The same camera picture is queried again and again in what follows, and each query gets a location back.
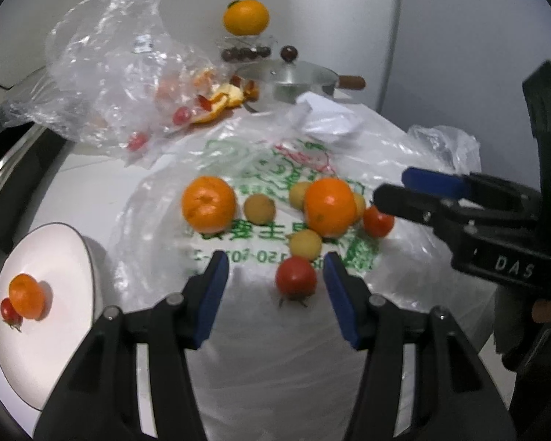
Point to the glass jar of dark fruits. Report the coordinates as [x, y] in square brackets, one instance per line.
[245, 53]

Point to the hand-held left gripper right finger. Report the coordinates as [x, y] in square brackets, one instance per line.
[337, 294]

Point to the red cherry tomato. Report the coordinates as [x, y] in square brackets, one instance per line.
[296, 276]
[181, 115]
[138, 141]
[204, 102]
[379, 221]
[9, 312]

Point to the yellow longan fruit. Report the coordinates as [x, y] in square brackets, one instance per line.
[305, 243]
[297, 194]
[259, 208]
[360, 206]

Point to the orange with green leaf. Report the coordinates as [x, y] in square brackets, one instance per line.
[246, 17]

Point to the orange peel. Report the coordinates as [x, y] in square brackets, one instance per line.
[222, 101]

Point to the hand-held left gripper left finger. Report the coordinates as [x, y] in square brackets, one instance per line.
[213, 294]

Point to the mandarin orange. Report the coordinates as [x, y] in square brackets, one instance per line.
[26, 296]
[329, 206]
[209, 204]

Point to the white plate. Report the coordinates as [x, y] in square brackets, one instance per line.
[59, 340]

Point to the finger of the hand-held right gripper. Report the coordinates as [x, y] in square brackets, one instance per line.
[408, 202]
[436, 183]

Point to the clear plastic bag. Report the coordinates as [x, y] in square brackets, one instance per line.
[105, 55]

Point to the steel pot lid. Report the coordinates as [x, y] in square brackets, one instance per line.
[284, 71]

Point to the green printed plastic bag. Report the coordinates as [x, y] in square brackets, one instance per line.
[395, 147]

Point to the person's right hand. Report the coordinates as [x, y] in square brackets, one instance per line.
[544, 311]

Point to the silver induction cooktop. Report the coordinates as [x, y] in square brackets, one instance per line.
[23, 165]

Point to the crumpled white paper tissue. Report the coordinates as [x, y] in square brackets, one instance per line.
[330, 117]

